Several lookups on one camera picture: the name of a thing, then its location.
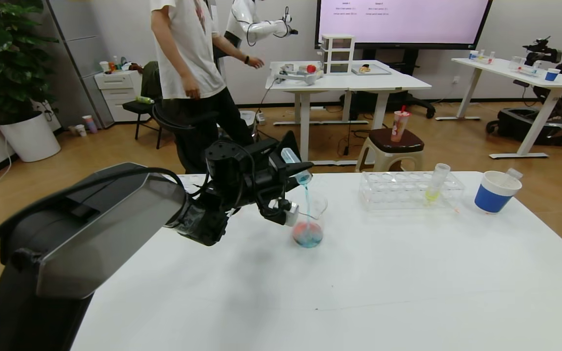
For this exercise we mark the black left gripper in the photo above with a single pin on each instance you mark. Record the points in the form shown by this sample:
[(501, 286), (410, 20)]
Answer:
[(277, 163)]

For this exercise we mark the blue pigment test tube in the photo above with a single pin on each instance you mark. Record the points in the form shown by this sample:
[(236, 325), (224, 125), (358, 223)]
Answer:
[(291, 156)]

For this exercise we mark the orange-red pigment test tube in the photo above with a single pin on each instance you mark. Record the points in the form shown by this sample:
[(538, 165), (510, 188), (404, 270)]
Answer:
[(513, 173)]

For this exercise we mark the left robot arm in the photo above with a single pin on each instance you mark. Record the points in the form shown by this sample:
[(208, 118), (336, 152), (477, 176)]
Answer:
[(90, 229)]

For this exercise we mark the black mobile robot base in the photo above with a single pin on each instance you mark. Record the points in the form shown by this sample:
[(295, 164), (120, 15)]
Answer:
[(520, 126)]

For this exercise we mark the clear glass beaker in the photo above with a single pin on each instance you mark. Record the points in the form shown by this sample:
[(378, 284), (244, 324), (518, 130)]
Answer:
[(309, 236)]

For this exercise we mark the yellow pigment test tube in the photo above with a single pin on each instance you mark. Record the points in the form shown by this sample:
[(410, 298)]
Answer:
[(432, 195)]

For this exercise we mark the small clear tube rack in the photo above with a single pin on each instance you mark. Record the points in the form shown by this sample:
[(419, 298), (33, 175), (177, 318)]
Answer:
[(525, 68)]

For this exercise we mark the red round object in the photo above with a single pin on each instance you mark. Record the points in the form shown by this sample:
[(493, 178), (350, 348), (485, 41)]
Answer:
[(311, 68)]

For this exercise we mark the white double desk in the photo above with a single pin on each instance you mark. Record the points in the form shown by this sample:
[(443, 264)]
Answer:
[(359, 83)]

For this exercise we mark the beige stool brown seat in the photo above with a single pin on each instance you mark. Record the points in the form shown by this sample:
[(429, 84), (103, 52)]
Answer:
[(398, 141)]

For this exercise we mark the drink cup red straw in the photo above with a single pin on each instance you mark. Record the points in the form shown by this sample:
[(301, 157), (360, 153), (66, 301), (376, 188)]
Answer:
[(400, 126)]

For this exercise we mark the white mini drawer organiser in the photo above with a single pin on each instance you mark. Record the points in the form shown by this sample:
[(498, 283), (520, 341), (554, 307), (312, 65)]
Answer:
[(337, 55)]

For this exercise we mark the grey tray with food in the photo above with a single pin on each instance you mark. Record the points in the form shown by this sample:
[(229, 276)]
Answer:
[(371, 71)]

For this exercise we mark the white humanoid robot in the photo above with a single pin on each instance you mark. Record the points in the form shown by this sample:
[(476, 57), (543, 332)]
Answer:
[(261, 29)]

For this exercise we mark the black office chair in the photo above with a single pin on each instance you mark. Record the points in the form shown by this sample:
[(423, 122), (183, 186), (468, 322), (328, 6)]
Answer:
[(164, 119)]

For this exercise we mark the black TV stand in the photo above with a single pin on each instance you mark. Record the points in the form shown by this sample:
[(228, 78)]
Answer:
[(410, 66)]

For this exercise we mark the person in white t-shirt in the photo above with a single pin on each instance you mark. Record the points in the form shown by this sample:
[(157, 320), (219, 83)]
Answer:
[(183, 48)]

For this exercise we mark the green drink bottle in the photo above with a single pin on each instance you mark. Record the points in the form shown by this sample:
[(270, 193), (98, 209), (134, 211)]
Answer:
[(145, 100)]

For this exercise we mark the green jacket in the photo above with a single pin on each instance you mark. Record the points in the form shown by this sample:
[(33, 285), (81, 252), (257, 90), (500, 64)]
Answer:
[(150, 80)]

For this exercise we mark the black side chair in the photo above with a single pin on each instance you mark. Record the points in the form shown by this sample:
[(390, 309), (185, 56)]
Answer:
[(137, 109)]

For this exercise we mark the large display screen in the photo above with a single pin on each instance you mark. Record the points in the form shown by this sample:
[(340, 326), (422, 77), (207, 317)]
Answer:
[(398, 24)]

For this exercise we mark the white drawer cabinet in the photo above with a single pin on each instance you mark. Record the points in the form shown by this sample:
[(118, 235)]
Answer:
[(117, 97)]

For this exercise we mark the pink plastic cup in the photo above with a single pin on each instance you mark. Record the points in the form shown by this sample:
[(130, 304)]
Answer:
[(90, 124)]

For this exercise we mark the white paper cup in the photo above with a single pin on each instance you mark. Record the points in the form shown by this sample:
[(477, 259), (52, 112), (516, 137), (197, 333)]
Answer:
[(104, 67)]

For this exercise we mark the small white cup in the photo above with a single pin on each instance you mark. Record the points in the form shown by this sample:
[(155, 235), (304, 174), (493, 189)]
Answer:
[(81, 130)]

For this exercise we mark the grey tall cabinet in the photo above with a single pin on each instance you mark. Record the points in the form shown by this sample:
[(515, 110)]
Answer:
[(83, 48)]

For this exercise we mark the white plant pot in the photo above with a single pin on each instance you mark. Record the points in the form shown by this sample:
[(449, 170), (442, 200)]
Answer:
[(30, 140)]

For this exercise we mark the small blue paper cup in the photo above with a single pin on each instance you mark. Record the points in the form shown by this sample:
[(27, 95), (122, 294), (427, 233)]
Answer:
[(551, 75)]

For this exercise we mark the white standing desk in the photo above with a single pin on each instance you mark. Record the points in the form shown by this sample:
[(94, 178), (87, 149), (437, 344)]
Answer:
[(554, 83)]

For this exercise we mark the green potted plant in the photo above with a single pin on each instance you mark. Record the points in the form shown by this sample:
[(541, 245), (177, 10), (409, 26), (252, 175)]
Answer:
[(3, 58)]

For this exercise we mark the black camera rig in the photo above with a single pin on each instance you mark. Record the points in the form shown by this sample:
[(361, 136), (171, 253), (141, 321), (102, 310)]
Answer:
[(539, 50)]

